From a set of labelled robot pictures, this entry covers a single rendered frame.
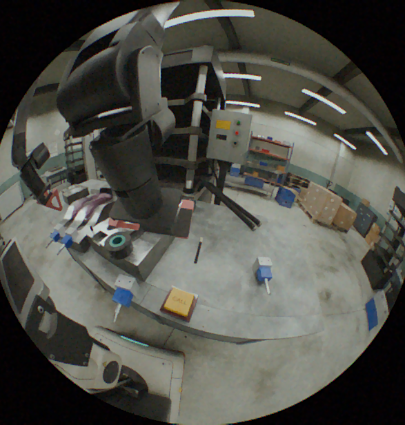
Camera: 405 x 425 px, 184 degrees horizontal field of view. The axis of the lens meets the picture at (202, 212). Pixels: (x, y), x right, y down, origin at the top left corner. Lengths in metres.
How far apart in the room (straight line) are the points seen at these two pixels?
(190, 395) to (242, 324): 0.96
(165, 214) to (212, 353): 1.12
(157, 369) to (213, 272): 0.70
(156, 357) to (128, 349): 0.17
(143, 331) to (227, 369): 0.70
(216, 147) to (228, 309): 0.97
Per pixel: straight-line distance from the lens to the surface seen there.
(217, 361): 1.19
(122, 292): 0.37
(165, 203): 0.18
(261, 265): 0.45
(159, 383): 0.93
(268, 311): 0.44
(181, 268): 0.43
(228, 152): 0.99
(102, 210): 0.64
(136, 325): 1.23
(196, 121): 0.93
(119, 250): 0.34
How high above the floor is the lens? 1.16
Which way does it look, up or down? 30 degrees down
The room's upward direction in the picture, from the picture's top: 8 degrees clockwise
